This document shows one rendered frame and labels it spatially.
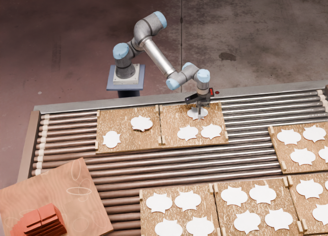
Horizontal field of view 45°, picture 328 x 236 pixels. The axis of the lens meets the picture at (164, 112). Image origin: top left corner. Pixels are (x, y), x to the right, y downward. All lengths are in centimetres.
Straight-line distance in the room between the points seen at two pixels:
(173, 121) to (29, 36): 301
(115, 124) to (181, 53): 213
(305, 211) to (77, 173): 126
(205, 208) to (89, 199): 62
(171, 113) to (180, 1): 298
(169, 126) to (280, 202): 82
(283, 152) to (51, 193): 136
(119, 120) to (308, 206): 125
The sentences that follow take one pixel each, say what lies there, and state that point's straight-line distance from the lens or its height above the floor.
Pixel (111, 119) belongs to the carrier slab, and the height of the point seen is 94.
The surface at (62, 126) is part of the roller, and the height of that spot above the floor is 92.
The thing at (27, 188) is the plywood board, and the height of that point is 104.
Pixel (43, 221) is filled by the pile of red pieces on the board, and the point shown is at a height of 120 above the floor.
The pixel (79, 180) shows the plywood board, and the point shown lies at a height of 104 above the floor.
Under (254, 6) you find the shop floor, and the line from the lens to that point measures 540.
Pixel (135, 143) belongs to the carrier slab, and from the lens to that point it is 251.
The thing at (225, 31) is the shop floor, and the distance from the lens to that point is 493.
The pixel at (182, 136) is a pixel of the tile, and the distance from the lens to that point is 251.
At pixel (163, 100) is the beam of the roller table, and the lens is 276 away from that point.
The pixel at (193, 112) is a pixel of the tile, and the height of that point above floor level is 95.
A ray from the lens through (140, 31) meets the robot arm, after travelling 248.
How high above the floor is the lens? 290
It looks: 47 degrees down
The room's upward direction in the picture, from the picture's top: 4 degrees counter-clockwise
